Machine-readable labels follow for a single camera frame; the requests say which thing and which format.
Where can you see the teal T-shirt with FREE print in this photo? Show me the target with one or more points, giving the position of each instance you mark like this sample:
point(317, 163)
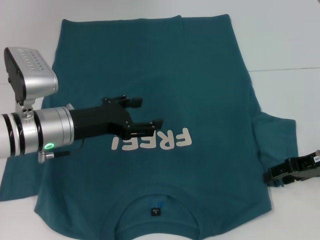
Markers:
point(187, 75)

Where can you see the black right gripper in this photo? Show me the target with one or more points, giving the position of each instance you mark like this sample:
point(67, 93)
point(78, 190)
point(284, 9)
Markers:
point(305, 166)

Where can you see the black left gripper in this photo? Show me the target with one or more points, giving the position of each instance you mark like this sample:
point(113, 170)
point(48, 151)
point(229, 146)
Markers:
point(97, 122)

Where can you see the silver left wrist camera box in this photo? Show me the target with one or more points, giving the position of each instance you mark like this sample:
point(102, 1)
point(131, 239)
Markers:
point(37, 80)

